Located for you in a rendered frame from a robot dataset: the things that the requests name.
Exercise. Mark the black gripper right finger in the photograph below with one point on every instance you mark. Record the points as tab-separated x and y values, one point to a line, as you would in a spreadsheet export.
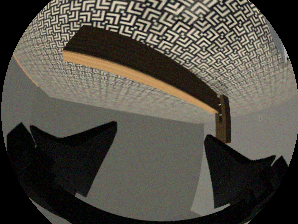
230	171

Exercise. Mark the brown wooden post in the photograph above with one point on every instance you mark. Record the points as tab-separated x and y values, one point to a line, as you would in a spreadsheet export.
223	122

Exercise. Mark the tan wooden board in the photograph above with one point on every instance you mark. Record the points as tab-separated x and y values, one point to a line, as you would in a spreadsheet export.
124	56

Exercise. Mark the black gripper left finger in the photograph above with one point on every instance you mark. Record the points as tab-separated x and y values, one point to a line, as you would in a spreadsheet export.
78	156

